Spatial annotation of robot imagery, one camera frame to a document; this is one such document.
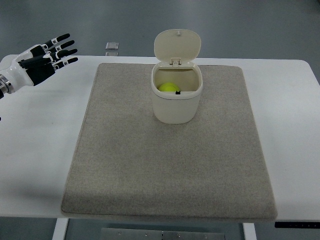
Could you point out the beige lidded bin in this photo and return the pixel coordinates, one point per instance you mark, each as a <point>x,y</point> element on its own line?
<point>176,81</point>

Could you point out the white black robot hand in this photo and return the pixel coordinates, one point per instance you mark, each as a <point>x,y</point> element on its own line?
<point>36,64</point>

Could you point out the grey felt mat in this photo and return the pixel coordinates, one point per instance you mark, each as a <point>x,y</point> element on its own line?
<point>128,164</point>

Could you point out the white left table leg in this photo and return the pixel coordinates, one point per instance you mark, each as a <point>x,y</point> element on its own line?
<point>60,229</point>

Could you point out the black desk control panel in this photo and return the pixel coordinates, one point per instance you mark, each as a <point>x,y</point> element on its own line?
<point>296,225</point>

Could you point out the white table leg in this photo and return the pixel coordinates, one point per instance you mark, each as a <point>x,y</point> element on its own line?
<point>60,229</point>
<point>249,231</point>

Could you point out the yellow tennis ball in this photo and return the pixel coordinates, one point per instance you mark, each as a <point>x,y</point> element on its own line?
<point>169,87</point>

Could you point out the metal floor socket plate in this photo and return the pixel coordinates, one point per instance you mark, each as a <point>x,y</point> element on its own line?
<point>112,46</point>

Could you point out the white right table leg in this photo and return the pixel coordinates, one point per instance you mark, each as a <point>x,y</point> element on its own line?
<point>249,231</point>

